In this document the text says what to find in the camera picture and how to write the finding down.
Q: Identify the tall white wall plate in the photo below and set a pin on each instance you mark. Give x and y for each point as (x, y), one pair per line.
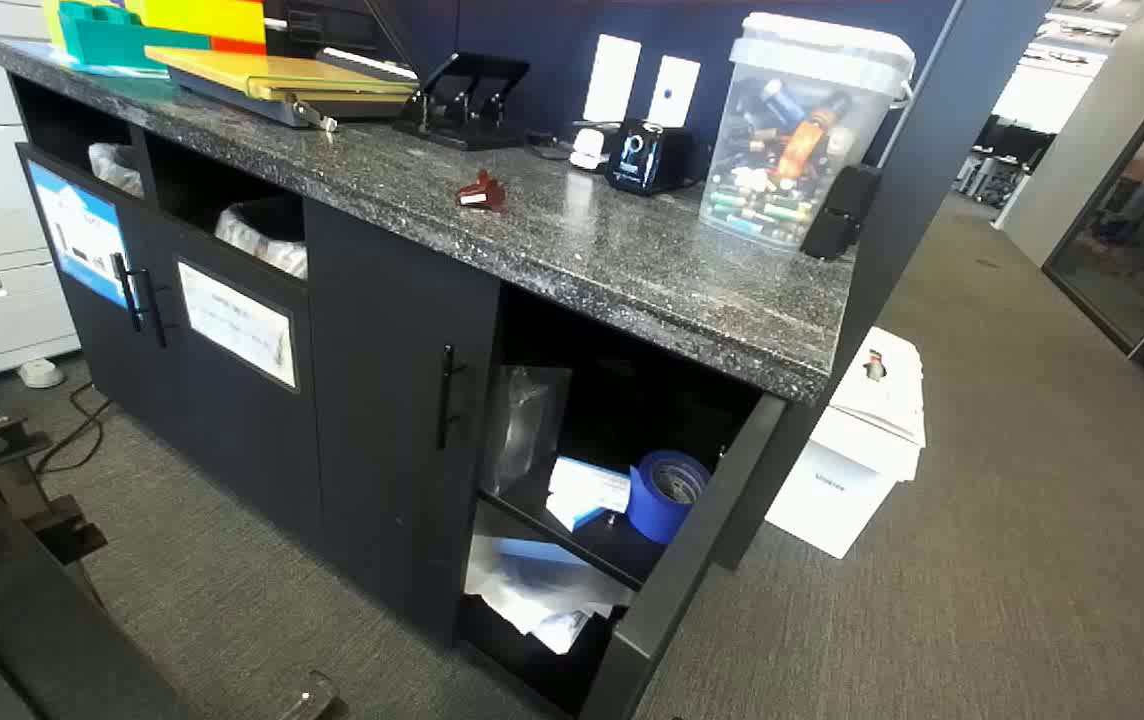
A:
(612, 79)

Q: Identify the white blue packet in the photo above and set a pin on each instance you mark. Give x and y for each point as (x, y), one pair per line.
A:
(584, 490)

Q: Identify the black cabinet with granite counter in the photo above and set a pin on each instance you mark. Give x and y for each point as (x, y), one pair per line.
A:
(387, 387)

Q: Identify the clear plastic lidded container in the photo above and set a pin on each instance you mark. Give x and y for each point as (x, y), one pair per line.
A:
(796, 134)

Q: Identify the white cardboard box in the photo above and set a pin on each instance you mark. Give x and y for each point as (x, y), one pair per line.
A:
(855, 444)

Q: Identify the green plastic tray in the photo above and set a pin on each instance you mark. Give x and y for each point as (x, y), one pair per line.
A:
(104, 39)

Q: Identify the open black cabinet door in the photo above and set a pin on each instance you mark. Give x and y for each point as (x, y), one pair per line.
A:
(682, 561)

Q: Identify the small white device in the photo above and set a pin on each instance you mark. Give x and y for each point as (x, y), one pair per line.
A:
(588, 149)

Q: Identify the black hole punch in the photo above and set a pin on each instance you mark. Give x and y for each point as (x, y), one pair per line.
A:
(469, 102)

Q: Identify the black pencil sharpener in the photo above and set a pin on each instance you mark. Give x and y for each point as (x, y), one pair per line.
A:
(646, 156)

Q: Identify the large white bin liner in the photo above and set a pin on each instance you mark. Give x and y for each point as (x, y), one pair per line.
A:
(264, 236)

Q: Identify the clear plastic bag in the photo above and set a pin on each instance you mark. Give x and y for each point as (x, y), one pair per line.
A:
(526, 424)

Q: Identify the black rectangular box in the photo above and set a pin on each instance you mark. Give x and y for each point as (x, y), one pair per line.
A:
(842, 213)

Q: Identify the small white bin liner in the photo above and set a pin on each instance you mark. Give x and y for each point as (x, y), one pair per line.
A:
(117, 167)

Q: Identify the yellow paper trimmer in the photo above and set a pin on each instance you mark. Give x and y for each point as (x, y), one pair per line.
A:
(280, 79)

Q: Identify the blue white door label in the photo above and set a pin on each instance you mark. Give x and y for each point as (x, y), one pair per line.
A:
(83, 233)

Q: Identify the yellow orange paper stack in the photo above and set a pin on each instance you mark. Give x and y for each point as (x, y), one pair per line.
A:
(200, 20)

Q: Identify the blue tape roll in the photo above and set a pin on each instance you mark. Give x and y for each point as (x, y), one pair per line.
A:
(664, 494)

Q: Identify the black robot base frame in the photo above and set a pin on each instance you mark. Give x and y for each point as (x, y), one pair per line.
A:
(26, 585)

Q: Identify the white papers pile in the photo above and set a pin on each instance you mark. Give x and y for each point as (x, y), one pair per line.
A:
(536, 585)

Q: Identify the short white wall plate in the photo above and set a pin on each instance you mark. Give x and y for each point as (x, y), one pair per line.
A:
(672, 94)

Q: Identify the small brown object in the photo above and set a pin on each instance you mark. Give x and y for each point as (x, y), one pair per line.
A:
(482, 195)

